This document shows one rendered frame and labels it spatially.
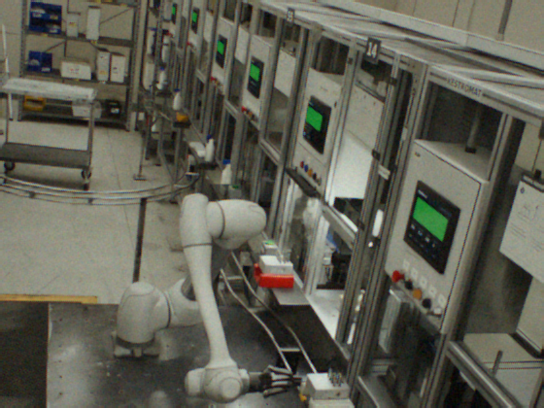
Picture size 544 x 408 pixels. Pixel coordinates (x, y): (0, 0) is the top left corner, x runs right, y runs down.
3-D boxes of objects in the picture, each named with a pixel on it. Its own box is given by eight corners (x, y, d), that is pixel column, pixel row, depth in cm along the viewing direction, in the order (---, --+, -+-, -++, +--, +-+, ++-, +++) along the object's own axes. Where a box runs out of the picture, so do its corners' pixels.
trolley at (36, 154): (-9, 186, 617) (-7, 80, 584) (2, 168, 665) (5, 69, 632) (89, 195, 639) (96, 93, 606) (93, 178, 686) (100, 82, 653)
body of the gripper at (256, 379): (247, 398, 243) (272, 397, 246) (250, 378, 240) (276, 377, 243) (242, 386, 249) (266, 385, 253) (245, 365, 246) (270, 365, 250)
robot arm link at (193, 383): (225, 396, 247) (235, 400, 235) (182, 398, 241) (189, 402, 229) (226, 365, 248) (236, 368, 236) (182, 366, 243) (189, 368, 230)
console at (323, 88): (287, 164, 331) (303, 67, 315) (342, 169, 341) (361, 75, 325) (315, 194, 295) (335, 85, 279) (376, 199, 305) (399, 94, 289)
